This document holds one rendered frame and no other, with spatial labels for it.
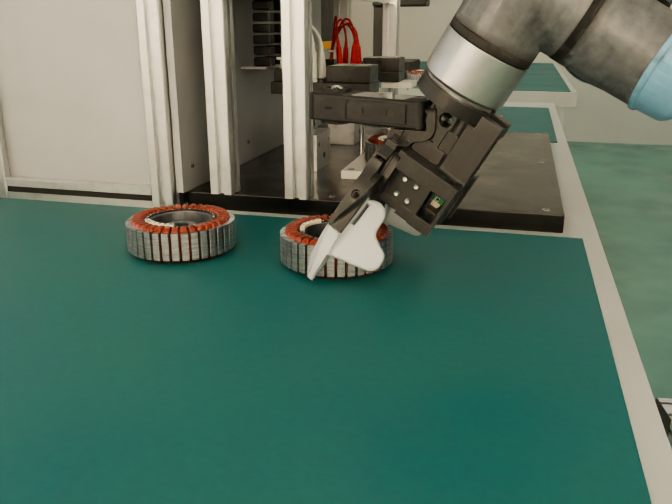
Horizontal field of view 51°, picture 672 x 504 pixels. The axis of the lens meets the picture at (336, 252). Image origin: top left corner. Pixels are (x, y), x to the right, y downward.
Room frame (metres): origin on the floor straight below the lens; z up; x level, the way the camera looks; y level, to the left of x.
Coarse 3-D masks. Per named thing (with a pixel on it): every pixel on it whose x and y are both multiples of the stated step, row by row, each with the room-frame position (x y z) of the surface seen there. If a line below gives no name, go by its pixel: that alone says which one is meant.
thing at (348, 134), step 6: (330, 126) 1.26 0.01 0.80; (336, 126) 1.25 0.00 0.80; (342, 126) 1.25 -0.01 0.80; (348, 126) 1.25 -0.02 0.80; (354, 126) 1.24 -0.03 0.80; (330, 132) 1.26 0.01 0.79; (336, 132) 1.25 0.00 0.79; (342, 132) 1.25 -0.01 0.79; (348, 132) 1.25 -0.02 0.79; (354, 132) 1.24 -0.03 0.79; (330, 138) 1.26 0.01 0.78; (336, 138) 1.25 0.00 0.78; (342, 138) 1.25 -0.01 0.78; (348, 138) 1.25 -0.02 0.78; (354, 138) 1.24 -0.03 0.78; (348, 144) 1.25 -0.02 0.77; (354, 144) 1.24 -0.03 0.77
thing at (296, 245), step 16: (288, 224) 0.67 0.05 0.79; (304, 224) 0.67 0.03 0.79; (320, 224) 0.69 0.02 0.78; (384, 224) 0.67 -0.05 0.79; (288, 240) 0.63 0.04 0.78; (304, 240) 0.62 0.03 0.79; (384, 240) 0.63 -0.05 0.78; (288, 256) 0.63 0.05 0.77; (304, 256) 0.61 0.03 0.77; (304, 272) 0.61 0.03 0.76; (320, 272) 0.61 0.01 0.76; (336, 272) 0.61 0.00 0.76; (352, 272) 0.61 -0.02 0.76; (368, 272) 0.61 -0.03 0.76
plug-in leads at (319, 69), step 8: (312, 40) 1.02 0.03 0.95; (320, 40) 1.05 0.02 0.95; (312, 48) 1.02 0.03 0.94; (320, 48) 1.05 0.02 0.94; (320, 56) 1.04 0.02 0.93; (280, 64) 1.04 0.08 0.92; (320, 64) 1.04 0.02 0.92; (280, 72) 1.03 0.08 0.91; (320, 72) 1.04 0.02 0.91; (280, 80) 1.03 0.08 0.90
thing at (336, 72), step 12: (336, 72) 1.01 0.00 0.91; (348, 72) 1.00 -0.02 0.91; (360, 72) 1.00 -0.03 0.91; (372, 72) 1.02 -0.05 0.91; (276, 84) 1.03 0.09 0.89; (324, 84) 1.01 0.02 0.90; (336, 84) 1.00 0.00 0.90; (348, 84) 1.00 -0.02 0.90; (360, 84) 1.00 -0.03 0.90; (372, 84) 1.01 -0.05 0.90
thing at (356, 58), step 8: (336, 16) 1.28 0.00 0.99; (336, 24) 1.27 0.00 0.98; (344, 24) 1.29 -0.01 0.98; (352, 24) 1.26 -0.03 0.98; (336, 32) 1.27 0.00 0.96; (344, 32) 1.30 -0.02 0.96; (352, 32) 1.28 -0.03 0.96; (336, 40) 1.27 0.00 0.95; (336, 48) 1.27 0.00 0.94; (344, 48) 1.29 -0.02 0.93; (352, 48) 1.25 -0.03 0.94; (360, 48) 1.30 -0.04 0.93; (344, 56) 1.29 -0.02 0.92; (352, 56) 1.25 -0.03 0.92; (360, 56) 1.30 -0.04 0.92; (328, 64) 1.30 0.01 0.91
